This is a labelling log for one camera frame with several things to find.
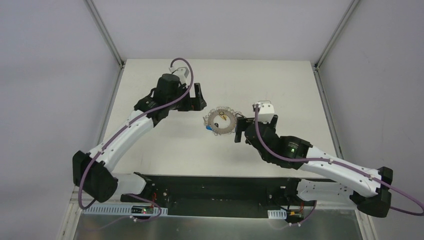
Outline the metal disc keyring holder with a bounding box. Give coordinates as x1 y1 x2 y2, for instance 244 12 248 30
202 106 239 136

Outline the yellow tagged key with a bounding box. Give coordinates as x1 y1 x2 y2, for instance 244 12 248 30
218 111 228 121

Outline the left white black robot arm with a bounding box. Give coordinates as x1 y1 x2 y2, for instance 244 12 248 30
72 73 207 203

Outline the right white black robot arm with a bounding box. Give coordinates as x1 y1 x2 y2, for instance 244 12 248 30
234 115 393 218

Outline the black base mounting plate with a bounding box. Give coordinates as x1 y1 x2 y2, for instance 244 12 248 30
120 175 302 219

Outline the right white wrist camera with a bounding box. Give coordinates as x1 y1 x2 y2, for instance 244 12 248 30
252 100 275 124

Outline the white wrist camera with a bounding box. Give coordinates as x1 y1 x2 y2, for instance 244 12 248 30
252 100 275 124
168 66 190 85

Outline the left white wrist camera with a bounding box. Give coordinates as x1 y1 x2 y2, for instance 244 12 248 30
168 66 190 85

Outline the right white cable duct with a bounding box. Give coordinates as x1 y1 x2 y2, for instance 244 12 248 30
267 209 287 220

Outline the white cable duct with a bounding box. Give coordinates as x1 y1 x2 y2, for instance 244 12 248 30
82 203 168 217
267 209 287 220

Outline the left white cable duct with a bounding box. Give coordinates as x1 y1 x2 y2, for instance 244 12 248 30
82 203 168 217

